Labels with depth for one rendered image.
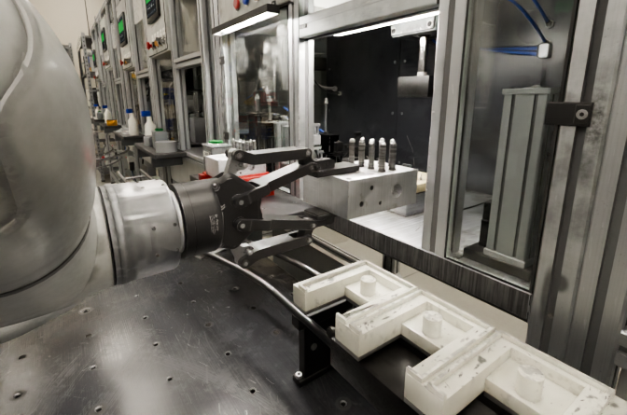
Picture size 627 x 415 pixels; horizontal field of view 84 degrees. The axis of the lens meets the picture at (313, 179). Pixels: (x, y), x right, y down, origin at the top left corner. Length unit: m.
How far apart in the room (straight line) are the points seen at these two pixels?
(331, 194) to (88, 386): 0.55
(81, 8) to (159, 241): 7.93
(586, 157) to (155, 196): 0.45
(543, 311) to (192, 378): 0.56
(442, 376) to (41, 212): 0.36
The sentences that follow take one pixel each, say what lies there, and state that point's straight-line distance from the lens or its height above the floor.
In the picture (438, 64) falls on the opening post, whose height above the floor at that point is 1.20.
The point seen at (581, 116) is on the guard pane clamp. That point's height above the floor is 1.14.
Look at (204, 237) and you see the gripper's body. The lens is 0.35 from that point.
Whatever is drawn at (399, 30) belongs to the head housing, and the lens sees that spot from 0.86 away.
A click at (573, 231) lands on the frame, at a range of 0.51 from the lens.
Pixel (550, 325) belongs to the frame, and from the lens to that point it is 0.57.
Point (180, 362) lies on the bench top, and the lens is 0.77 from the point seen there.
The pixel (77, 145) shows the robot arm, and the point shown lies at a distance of 0.19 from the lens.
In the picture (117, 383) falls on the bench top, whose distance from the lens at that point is 0.77.
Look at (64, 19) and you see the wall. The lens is 8.15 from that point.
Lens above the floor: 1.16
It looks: 13 degrees down
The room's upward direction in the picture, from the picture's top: straight up
